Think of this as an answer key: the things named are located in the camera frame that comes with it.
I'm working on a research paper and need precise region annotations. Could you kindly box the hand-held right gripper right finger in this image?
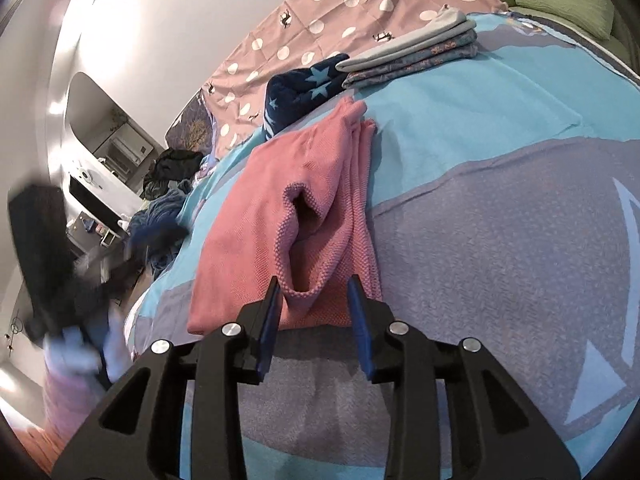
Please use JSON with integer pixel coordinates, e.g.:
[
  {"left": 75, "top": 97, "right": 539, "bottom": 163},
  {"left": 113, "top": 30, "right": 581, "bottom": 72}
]
[{"left": 346, "top": 275, "right": 583, "bottom": 480}]

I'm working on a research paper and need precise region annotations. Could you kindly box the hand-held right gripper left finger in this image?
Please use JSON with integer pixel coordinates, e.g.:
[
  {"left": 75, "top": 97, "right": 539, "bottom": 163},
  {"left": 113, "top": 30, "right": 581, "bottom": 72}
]
[{"left": 50, "top": 276, "right": 281, "bottom": 480}]

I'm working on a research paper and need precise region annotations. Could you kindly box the pink knit sweater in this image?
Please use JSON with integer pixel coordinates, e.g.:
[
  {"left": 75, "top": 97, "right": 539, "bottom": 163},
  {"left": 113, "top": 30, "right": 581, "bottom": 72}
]
[{"left": 187, "top": 97, "right": 383, "bottom": 336}]

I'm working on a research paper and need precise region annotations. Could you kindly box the light blue cloth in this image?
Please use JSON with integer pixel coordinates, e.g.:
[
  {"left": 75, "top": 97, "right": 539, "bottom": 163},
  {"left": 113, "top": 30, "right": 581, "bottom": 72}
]
[{"left": 45, "top": 310, "right": 133, "bottom": 378}]

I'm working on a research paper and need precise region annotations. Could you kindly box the pile of blue clothes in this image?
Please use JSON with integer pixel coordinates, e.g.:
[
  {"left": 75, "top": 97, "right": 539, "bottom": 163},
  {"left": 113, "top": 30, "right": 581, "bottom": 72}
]
[{"left": 127, "top": 187, "right": 193, "bottom": 276}]

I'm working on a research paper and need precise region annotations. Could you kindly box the pile of dark clothes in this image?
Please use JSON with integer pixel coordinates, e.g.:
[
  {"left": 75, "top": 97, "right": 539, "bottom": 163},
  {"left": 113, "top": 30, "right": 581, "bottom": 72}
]
[{"left": 141, "top": 149, "right": 203, "bottom": 201}]

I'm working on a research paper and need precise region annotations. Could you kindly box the white desk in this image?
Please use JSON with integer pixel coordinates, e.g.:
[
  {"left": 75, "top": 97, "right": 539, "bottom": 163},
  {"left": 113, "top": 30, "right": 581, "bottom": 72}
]
[{"left": 47, "top": 157, "right": 146, "bottom": 261}]

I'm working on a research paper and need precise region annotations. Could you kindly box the blue grey printed blanket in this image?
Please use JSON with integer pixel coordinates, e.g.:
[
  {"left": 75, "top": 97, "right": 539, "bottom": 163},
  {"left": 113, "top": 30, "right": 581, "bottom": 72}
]
[{"left": 120, "top": 10, "right": 640, "bottom": 480}]

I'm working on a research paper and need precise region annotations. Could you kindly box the navy star print garment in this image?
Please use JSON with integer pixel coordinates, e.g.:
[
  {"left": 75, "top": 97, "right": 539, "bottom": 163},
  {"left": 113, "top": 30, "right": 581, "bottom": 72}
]
[{"left": 263, "top": 52, "right": 351, "bottom": 138}]

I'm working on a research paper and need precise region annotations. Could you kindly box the blue patterned folded garment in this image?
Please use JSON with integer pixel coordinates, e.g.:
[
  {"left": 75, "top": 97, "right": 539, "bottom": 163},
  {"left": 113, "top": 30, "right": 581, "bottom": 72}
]
[
  {"left": 345, "top": 30, "right": 478, "bottom": 83},
  {"left": 342, "top": 42, "right": 480, "bottom": 90}
]

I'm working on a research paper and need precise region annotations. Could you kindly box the grey folded garment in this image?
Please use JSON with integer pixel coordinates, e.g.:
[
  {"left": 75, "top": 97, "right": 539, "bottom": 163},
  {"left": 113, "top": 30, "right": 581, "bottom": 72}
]
[{"left": 336, "top": 4, "right": 478, "bottom": 73}]

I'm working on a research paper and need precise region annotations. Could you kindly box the pink polka dot sheet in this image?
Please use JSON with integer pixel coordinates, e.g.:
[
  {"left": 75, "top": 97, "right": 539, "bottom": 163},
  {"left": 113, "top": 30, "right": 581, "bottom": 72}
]
[{"left": 200, "top": 0, "right": 511, "bottom": 158}]

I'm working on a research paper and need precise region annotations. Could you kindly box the arched wall mirror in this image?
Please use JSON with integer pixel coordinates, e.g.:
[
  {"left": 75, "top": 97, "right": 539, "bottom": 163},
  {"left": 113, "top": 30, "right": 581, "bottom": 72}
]
[{"left": 65, "top": 72, "right": 166, "bottom": 178}]

